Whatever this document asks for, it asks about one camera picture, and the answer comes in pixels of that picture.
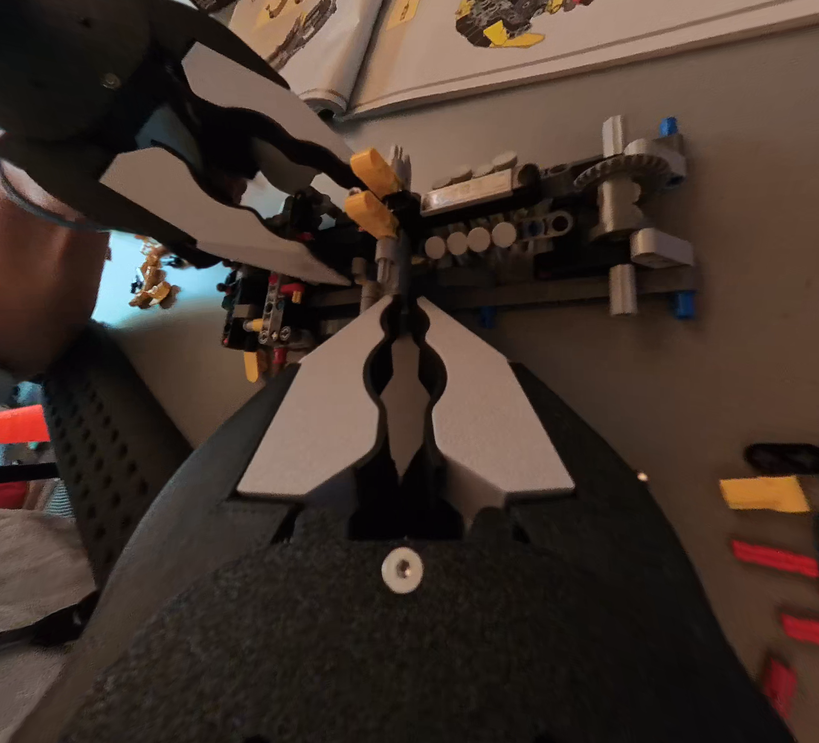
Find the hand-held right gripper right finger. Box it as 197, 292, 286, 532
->
408, 295, 577, 536

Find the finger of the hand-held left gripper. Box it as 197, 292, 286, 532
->
98, 147, 354, 287
181, 41, 366, 189

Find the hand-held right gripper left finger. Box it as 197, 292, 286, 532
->
235, 295, 405, 536

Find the lego car chassis model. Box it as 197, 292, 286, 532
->
218, 115, 703, 383

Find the pile of yellow lego pieces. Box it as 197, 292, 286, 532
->
128, 236, 184, 310

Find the yellow and black lego piece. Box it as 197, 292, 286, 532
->
718, 441, 819, 515

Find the open lego instruction booklet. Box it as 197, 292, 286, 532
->
227, 0, 819, 121

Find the black perforated chair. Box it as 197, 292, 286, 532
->
40, 319, 194, 585

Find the pile of red blue pins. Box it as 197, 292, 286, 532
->
729, 537, 819, 720

